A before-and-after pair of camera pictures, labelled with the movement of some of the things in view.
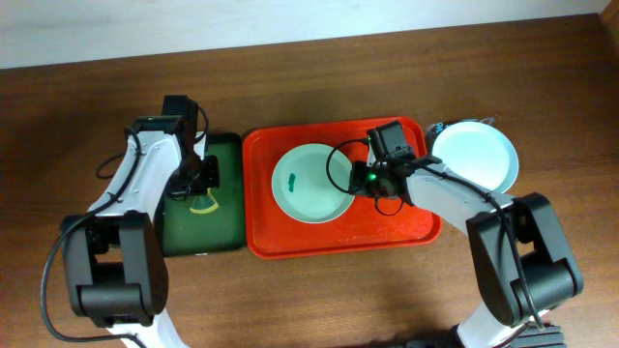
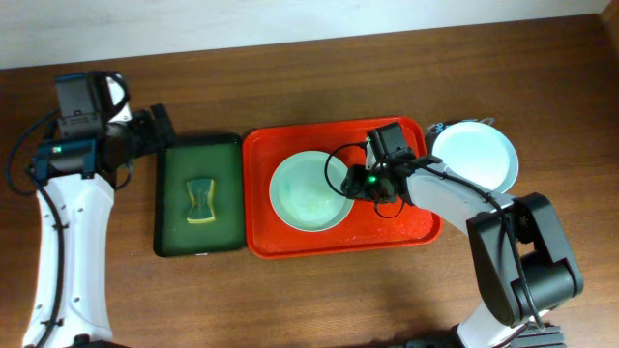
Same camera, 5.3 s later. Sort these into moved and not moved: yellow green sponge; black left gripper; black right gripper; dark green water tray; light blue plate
Moved: black left gripper; yellow green sponge
Not moved: light blue plate; black right gripper; dark green water tray
